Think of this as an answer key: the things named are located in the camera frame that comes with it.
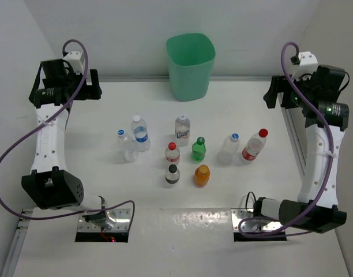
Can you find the small red-cap cola bottle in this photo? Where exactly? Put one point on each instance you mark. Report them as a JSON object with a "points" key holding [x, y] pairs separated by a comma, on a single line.
{"points": [[172, 153]]}

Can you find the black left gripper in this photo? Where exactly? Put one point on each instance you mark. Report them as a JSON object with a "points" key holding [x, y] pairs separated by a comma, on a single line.
{"points": [[92, 91]]}

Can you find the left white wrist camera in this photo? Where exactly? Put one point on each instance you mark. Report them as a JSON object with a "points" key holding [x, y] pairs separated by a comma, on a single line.
{"points": [[76, 60]]}

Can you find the green soda bottle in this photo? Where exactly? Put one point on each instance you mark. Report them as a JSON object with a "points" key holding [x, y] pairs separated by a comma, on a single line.
{"points": [[198, 149]]}

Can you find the large red-cap cola bottle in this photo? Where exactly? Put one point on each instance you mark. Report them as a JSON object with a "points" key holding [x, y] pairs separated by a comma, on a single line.
{"points": [[254, 145]]}

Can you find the clear bottle colourful label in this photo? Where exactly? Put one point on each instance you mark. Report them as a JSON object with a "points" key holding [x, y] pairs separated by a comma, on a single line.
{"points": [[182, 130]]}

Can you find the clear Pocari bottle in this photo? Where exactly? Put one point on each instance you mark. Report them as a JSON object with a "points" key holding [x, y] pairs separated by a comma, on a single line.
{"points": [[229, 148], [127, 146]]}

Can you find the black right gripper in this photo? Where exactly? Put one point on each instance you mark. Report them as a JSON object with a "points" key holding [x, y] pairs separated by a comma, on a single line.
{"points": [[280, 84]]}

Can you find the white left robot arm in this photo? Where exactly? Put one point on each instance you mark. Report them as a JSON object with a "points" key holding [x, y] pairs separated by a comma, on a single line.
{"points": [[49, 183]]}

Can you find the Aquafina bottle white cap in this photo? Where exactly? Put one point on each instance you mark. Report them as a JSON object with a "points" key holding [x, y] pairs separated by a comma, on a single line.
{"points": [[140, 131]]}

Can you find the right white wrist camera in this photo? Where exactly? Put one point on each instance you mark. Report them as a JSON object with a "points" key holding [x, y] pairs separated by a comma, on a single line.
{"points": [[303, 63]]}

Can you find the green plastic bin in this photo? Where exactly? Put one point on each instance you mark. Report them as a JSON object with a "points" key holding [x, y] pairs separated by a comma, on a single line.
{"points": [[191, 58]]}

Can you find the orange juice bottle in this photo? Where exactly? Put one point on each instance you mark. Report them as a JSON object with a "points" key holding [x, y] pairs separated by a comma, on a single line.
{"points": [[201, 175]]}

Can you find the black-cap black-label bottle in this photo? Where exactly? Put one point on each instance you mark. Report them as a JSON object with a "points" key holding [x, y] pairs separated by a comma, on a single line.
{"points": [[172, 175]]}

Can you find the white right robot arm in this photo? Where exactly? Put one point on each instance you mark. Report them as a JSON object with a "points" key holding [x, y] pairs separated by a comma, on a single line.
{"points": [[326, 121]]}

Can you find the aluminium rail left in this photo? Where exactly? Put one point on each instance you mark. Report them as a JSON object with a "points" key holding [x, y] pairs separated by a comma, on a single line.
{"points": [[15, 248]]}

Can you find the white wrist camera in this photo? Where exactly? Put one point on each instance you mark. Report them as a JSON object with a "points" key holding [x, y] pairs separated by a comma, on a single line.
{"points": [[76, 60], [303, 63]]}

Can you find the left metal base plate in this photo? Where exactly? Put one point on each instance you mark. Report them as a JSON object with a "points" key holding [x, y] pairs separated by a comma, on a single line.
{"points": [[112, 221]]}

